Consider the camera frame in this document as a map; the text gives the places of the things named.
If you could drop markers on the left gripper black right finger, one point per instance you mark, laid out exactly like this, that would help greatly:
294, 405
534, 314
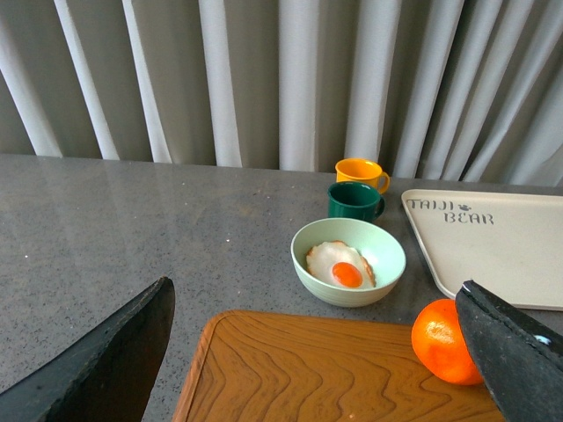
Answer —
519, 358

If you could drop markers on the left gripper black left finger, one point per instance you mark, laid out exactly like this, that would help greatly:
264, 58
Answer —
108, 374

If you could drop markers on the orange mandarin fruit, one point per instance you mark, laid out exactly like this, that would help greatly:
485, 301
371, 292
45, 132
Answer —
438, 342

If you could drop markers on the cream bear tray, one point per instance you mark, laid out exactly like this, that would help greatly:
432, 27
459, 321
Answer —
509, 243

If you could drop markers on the wooden cutting board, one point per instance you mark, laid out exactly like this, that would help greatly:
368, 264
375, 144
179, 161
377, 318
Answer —
258, 366

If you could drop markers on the light green bowl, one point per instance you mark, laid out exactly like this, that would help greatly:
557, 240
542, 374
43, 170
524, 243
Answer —
381, 249

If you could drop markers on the fake fried egg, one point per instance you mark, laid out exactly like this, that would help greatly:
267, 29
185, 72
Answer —
340, 265

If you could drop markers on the dark green mug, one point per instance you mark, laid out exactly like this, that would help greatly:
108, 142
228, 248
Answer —
355, 200

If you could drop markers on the yellow mug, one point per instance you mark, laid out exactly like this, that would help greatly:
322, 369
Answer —
364, 171

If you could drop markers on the grey white curtain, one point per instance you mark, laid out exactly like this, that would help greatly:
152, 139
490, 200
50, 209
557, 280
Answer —
452, 90

